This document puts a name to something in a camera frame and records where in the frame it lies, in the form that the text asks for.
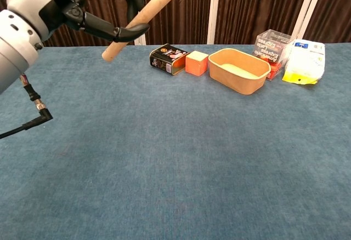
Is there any plain wooden drumstick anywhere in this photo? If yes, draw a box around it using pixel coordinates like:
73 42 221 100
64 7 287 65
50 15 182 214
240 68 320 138
101 0 196 63

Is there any brown paper tray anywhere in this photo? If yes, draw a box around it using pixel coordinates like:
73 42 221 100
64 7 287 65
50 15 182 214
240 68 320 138
208 48 272 96

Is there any blue tablecloth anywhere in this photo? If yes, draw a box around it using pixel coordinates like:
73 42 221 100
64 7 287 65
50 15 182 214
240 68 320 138
0 42 351 240

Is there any orange cube block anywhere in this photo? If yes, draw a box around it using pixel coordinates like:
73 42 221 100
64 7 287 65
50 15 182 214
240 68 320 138
185 50 210 77

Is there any black tin can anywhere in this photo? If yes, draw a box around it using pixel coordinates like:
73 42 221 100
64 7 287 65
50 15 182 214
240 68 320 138
149 43 190 76

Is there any white and yellow plastic bag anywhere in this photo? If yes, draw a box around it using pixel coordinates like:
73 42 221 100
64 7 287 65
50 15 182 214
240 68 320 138
282 38 326 85

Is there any black cable with angled plug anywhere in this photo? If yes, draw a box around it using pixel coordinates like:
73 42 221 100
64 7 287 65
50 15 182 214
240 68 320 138
0 74 54 139

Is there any clear plastic coffee box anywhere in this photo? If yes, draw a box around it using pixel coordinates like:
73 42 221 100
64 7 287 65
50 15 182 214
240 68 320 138
252 28 293 81

